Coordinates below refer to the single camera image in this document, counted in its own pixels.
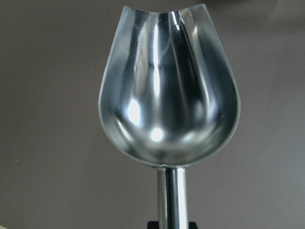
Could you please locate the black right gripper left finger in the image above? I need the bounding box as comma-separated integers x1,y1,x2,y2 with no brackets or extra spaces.
147,223,158,229

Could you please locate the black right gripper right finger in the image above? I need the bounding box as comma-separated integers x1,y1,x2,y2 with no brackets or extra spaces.
189,223,197,229

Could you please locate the steel ice scoop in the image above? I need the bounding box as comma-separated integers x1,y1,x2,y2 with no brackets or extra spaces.
98,4,240,229

